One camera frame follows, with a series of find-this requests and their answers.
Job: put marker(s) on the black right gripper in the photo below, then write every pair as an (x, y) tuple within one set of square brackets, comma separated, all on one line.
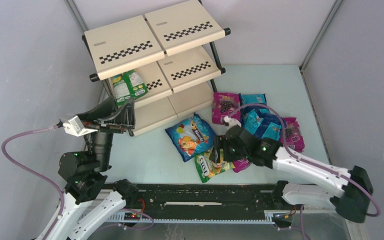
[(220, 148)]

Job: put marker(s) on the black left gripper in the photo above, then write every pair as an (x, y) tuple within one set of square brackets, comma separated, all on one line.
[(109, 124)]

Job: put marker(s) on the green Fox's candy bag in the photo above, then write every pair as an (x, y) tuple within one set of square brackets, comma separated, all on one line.
[(207, 169)]

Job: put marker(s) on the magenta grape candy bag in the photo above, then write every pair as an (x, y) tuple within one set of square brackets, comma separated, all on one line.
[(224, 103), (293, 137), (241, 164)]

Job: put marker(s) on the green candy bag nutrition side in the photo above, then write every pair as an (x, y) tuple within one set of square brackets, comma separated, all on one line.
[(128, 85)]

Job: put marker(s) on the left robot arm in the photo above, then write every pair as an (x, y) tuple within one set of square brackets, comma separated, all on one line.
[(83, 172)]

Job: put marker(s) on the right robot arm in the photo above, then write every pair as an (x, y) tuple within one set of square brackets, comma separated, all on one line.
[(347, 191)]

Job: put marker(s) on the blue fruit candy bag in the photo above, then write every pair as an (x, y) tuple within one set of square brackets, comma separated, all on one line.
[(191, 136)]

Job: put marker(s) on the teal blue candy bag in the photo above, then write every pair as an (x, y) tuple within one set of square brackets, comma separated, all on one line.
[(261, 125), (246, 99)]

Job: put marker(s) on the beige three-tier shelf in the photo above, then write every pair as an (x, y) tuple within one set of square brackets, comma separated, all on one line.
[(172, 49)]

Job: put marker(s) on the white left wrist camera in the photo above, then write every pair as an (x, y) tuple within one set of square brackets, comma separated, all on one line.
[(73, 126)]

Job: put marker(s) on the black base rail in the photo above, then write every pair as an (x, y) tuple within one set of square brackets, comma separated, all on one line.
[(226, 203)]

